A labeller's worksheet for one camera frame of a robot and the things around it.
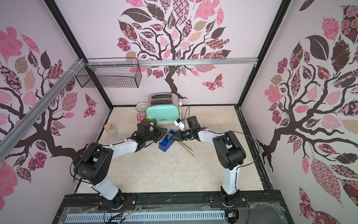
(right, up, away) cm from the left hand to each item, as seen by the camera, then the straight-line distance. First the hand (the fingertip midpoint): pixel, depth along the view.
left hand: (168, 131), depth 90 cm
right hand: (+2, -4, -2) cm, 4 cm away
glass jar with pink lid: (-41, -1, +6) cm, 41 cm away
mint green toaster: (-4, +16, +5) cm, 18 cm away
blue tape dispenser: (-2, -8, +2) cm, 8 cm away
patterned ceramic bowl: (-27, +19, +27) cm, 42 cm away
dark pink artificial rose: (-20, +8, +5) cm, 22 cm away
